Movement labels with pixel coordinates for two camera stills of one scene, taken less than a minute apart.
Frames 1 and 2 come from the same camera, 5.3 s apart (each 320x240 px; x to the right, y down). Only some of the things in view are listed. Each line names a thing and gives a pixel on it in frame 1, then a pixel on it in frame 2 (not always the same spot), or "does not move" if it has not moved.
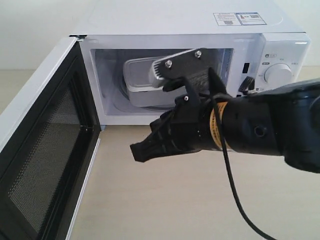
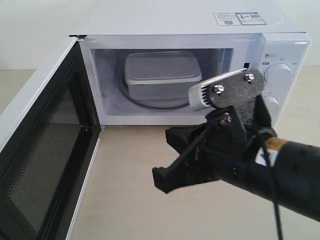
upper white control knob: (278, 75) does not move
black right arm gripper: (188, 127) -> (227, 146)
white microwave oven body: (253, 44) does not move
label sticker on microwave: (238, 18) does not move
